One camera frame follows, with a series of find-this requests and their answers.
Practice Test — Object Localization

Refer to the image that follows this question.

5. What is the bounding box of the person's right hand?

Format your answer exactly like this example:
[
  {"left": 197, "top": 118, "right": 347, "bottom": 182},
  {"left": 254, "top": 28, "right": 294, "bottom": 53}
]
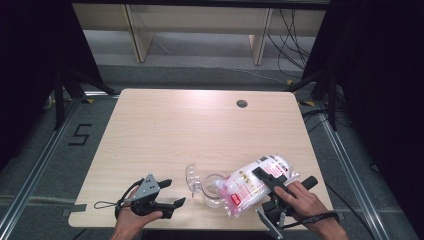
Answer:
[{"left": 273, "top": 180, "right": 335, "bottom": 228}]

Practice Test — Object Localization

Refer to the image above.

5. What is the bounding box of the black floor cable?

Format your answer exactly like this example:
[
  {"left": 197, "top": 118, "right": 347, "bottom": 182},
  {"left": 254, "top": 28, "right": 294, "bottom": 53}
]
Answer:
[{"left": 324, "top": 182, "right": 379, "bottom": 240}]

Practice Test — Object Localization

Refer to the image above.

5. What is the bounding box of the thin black cord loop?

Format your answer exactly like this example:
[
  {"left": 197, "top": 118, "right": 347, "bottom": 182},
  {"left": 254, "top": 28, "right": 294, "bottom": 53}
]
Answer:
[{"left": 93, "top": 200, "right": 119, "bottom": 210}]

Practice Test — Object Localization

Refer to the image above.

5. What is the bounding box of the black curtain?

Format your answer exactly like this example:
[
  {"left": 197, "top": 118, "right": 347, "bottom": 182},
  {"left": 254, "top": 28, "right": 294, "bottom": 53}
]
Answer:
[
  {"left": 0, "top": 0, "right": 105, "bottom": 171},
  {"left": 301, "top": 0, "right": 424, "bottom": 233}
]

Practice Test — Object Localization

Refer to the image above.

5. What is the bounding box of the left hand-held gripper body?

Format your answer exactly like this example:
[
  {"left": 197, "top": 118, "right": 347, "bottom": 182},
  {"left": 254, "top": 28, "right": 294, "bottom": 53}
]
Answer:
[{"left": 129, "top": 173, "right": 175, "bottom": 220}]

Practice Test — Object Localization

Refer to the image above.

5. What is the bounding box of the grey tape strip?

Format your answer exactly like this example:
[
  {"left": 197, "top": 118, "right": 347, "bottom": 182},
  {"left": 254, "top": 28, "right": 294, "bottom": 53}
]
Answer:
[{"left": 61, "top": 203, "right": 88, "bottom": 218}]

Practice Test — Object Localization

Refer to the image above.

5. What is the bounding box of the black metal stand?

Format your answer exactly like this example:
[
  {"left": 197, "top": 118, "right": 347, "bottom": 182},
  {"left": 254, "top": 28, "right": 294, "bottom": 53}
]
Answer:
[
  {"left": 285, "top": 69, "right": 338, "bottom": 132},
  {"left": 52, "top": 64, "right": 120, "bottom": 132}
]

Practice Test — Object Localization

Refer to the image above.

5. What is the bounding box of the person's left hand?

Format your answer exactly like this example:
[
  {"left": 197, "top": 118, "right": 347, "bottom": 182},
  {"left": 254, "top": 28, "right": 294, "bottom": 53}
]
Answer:
[{"left": 114, "top": 186, "right": 165, "bottom": 236}]

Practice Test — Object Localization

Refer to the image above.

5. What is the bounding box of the black wrist strap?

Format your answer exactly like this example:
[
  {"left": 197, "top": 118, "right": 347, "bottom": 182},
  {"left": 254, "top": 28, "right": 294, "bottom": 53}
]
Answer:
[
  {"left": 283, "top": 211, "right": 341, "bottom": 231},
  {"left": 114, "top": 178, "right": 145, "bottom": 220}
]

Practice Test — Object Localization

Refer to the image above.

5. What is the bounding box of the red and white sugar bag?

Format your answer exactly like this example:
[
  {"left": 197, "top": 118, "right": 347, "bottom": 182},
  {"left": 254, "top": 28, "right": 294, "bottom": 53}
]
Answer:
[{"left": 215, "top": 153, "right": 300, "bottom": 220}]

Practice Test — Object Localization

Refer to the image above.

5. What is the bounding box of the aluminium floor rail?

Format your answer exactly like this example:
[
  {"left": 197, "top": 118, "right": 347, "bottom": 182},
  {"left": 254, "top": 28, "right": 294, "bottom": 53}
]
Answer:
[
  {"left": 316, "top": 106, "right": 389, "bottom": 240},
  {"left": 0, "top": 96, "right": 82, "bottom": 231}
]

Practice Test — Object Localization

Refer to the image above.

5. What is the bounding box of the clear glass jar with lid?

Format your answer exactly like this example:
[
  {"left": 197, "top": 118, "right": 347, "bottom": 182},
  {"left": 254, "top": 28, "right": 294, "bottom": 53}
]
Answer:
[{"left": 185, "top": 162, "right": 232, "bottom": 210}]

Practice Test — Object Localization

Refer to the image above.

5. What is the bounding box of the bundle of black cables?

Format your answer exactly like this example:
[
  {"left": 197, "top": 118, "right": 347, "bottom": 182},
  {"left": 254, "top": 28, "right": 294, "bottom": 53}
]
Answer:
[{"left": 266, "top": 8, "right": 318, "bottom": 80}]

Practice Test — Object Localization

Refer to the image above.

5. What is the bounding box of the beige wooden desk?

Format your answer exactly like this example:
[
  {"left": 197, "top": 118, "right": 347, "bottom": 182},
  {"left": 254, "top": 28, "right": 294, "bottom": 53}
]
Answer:
[{"left": 72, "top": 3, "right": 328, "bottom": 66}]

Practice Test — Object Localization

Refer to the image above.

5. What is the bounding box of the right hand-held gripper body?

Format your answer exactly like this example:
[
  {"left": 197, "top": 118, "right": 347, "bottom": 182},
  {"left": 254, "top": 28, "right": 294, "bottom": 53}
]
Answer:
[{"left": 255, "top": 175, "right": 319, "bottom": 240}]

